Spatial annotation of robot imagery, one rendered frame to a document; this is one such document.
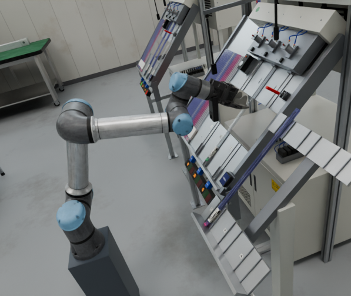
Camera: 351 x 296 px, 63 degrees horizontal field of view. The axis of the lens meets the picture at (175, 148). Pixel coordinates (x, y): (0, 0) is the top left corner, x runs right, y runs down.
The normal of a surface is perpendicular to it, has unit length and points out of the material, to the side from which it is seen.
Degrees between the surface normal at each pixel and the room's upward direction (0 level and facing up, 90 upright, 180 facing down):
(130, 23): 90
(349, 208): 90
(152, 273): 0
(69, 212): 7
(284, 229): 90
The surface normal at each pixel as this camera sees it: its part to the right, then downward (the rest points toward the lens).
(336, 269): -0.21, -0.82
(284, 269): 0.31, 0.47
